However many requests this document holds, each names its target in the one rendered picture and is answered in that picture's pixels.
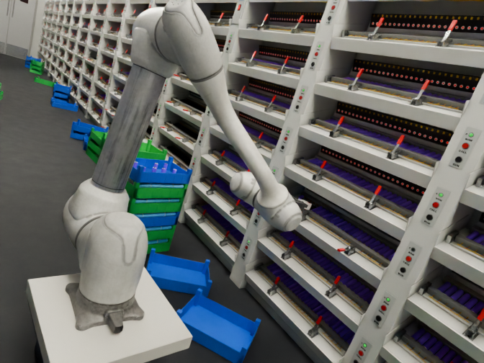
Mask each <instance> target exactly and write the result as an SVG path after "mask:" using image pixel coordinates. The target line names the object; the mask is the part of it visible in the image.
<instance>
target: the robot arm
mask: <svg viewBox="0 0 484 363"><path fill-rule="evenodd" d="M132 36H133V38H132V46H131V52H130V59H131V62H132V63H133V66H132V68H131V70H130V74H129V76H128V78H127V82H126V85H125V88H124V90H123V93H122V96H121V98H120V102H119V104H118V106H117V110H116V112H115V115H114V118H113V121H112V124H111V126H110V129H109V132H108V134H107V138H106V140H105V142H104V146H103V149H102V152H101V154H100V157H99V160H98V162H97V166H96V168H95V170H94V174H93V177H92V178H90V179H88V180H86V181H84V182H83V183H81V184H80V186H79V187H78V189H77V190H76V192H75V194H74V195H73V196H71V198H70V199H69V200H68V201H67V203H66V205H65V207H64V210H63V224H64V226H65V229H66V232H67V234H68V237H69V239H70V241H71V243H72V244H73V246H74V248H75V249H76V250H77V254H78V258H79V268H80V270H81V278H80V283H75V282H72V283H69V284H67V285H66V292H67V293H68V295H69V297H70V299H71V304H72V307H73V311H74V315H75V317H76V325H75V328H76V330H78V331H85V330H87V329H90V328H93V327H96V326H103V325H108V326H109V327H110V329H111V330H112V332H113V333H120V332H121V331H122V330H123V321H140V320H142V319H143V317H144V315H145V313H144V311H143V309H142V308H141V307H140V306H139V304H138V302H137V300H136V299H135V291H136V289H137V286H138V283H139V281H140V278H141V274H142V272H143V267H144V264H145V258H146V254H147V250H148V236H147V232H146V229H145V226H144V224H143V222H142V221H141V220H140V219H139V218H137V217H136V216H135V215H133V214H130V213H128V212H127V207H128V202H129V197H128V194H127V191H126V189H125V186H126V184H127V181H128V178H129V176H130V172H131V171H132V168H133V165H134V163H135V160H136V157H137V155H138V151H139V150H140V147H141V144H142V142H143V139H144V136H145V133H146V130H147V129H148V126H149V123H150V121H151V118H152V115H153V112H154V109H155V108H156V105H157V102H158V99H159V97H160V94H161V91H162V88H163V85H164V84H165V81H166V78H168V79H169V78H170V77H172V76H173V75H174V73H175V71H176V70H177V68H178V67H179V66H181V67H182V68H183V69H184V71H185V73H186V75H187V76H188V78H189V80H190V81H191V83H192V85H193V86H194V87H195V89H196V90H197V91H198V93H199V94H200V96H201V97H202V99H203V100H204V102H205V104H206V105H207V107H208V108H209V110H210V111H211V113H212V115H213V117H214V118H215V120H216V122H217V123H218V124H219V126H220V128H221V130H222V131H223V132H224V134H225V136H226V137H227V138H228V139H229V141H230V143H231V144H232V146H233V147H234V148H235V150H236V151H237V153H238V154H239V156H240V157H241V158H242V160H243V162H244V163H245V164H246V165H247V167H248V169H249V170H250V171H251V172H249V171H239V172H237V173H235V174H234V176H233V177H232V179H231V181H230V190H231V192H232V193H234V195H235V196H237V197H238V198H240V199H242V200H243V201H244V202H246V203H248V204H250V205H251V206H252V207H254V208H255V209H256V210H257V211H258V213H259V214H260V216H262V217H263V219H265V221H267V222H268V223H269V224H270V225H272V226H273V227H274V228H276V229H278V230H281V231H284V232H287V231H291V230H294V229H296V227H297V226H298V225H299V224H300V223H301V220H302V216H303V215H302V213H301V209H306V210H309V209H310V207H311V206H312V204H311V203H309V202H307V201H305V200H301V199H299V197H294V196H292V195H290V193H289V192H288V191H287V188H286V187H285V186H284V185H282V184H278V183H277V180H276V179H275V177H274V175H273V173H272V171H271V170H270V168H269V167H268V165H267V164H266V161H265V160H264V159H263V157H262V155H261V154H260V152H259V150H258V149H257V147H256V146H255V144H254V142H253V141H252V139H251V138H250V136H249V135H248V133H247V132H246V130H245V128H244V127H243V125H242V124H241V122H240V120H239V119H238V117H237V115H236V113H235V111H234V109H233V107H232V105H231V103H230V99H229V96H228V90H227V86H226V82H225V74H224V68H223V63H222V60H221V57H220V51H219V48H218V44H217V42H216V39H215V36H214V35H213V32H212V29H211V27H210V24H209V22H208V21H207V18H206V16H205V15H204V14H203V12H202V10H201V9H200V8H199V7H198V6H197V5H196V4H195V2H194V1H193V0H171V1H169V2H168V3H167V4H166V6H165V7H155V8H150V9H147V10H145V11H144V12H142V13H141V14H139V16H138V17H137V18H136V20H135V21H134V24H133V29H132Z"/></svg>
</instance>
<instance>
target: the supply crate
mask: <svg viewBox="0 0 484 363"><path fill-rule="evenodd" d="M173 160H174V158H173V157H171V156H169V159H168V160H167V161H165V160H156V159H148V158H136V160H135V161H137V162H138V165H137V168H135V167H133V168H132V171H131V172H130V178H131V179H133V180H134V181H135V182H136V183H156V184H189V180H190V177H191V175H192V170H191V169H187V171H185V170H183V169H182V168H181V167H179V166H177V165H176V164H175V163H173ZM154 163H158V167H157V170H156V172H152V168H153V167H154ZM165 163H167V164H168V166H167V169H166V173H161V169H162V168H163V166H164V164H165ZM144 167H146V169H145V171H143V169H144ZM173 169H176V173H175V174H173V173H172V171H173Z"/></svg>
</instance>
